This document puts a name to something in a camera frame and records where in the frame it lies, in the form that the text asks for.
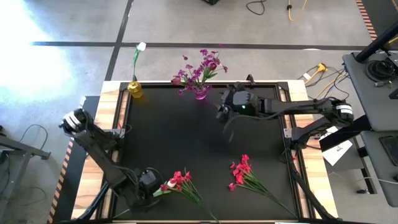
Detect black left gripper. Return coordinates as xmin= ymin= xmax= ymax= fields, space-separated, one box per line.
xmin=130 ymin=168 xmax=162 ymax=213

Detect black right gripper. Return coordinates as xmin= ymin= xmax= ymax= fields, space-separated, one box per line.
xmin=216 ymin=82 xmax=259 ymax=124

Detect red artificial flower bunch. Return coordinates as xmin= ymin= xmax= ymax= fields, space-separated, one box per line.
xmin=167 ymin=169 xmax=220 ymax=223
xmin=228 ymin=154 xmax=298 ymax=218

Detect purple glass vase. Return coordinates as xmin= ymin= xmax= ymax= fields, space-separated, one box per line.
xmin=192 ymin=84 xmax=212 ymax=101

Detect yellow glass vase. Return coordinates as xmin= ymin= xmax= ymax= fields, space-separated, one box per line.
xmin=127 ymin=80 xmax=144 ymax=99

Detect black diagonal support strut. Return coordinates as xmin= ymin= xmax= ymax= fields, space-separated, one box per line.
xmin=289 ymin=160 xmax=338 ymax=222
xmin=76 ymin=182 xmax=111 ymax=222

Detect black table mat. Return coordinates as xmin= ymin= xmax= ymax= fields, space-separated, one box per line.
xmin=113 ymin=82 xmax=299 ymax=221

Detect black floor mat striped edge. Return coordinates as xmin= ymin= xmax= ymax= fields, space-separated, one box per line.
xmin=46 ymin=93 xmax=103 ymax=224
xmin=356 ymin=0 xmax=398 ymax=41

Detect yellow power plug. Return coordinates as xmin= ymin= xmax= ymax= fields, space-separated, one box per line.
xmin=304 ymin=62 xmax=329 ymax=86

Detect white paper sheet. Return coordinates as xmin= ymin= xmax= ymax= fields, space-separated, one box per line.
xmin=320 ymin=126 xmax=354 ymax=167

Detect black desk support beam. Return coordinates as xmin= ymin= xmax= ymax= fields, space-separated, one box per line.
xmin=318 ymin=114 xmax=373 ymax=153

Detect grey desk top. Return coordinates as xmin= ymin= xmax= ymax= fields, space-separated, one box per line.
xmin=360 ymin=130 xmax=398 ymax=208
xmin=341 ymin=51 xmax=398 ymax=131

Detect black monitor pole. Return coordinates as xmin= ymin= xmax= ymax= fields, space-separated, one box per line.
xmin=356 ymin=20 xmax=398 ymax=63

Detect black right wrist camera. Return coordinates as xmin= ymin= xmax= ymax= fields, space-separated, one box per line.
xmin=221 ymin=88 xmax=236 ymax=108

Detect black floor cable loop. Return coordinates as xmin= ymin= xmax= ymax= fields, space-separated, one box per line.
xmin=246 ymin=0 xmax=267 ymax=16

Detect yellow floor cable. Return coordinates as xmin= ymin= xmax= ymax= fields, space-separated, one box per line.
xmin=310 ymin=71 xmax=346 ymax=106

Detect yellow extension cable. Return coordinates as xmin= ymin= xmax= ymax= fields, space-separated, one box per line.
xmin=286 ymin=0 xmax=309 ymax=22

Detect black floor cable bundle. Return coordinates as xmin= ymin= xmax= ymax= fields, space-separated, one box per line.
xmin=298 ymin=65 xmax=351 ymax=103

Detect coiled black cable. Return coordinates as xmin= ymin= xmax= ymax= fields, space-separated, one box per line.
xmin=365 ymin=58 xmax=397 ymax=83

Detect thin white cable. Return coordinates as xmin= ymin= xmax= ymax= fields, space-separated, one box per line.
xmin=357 ymin=176 xmax=398 ymax=186

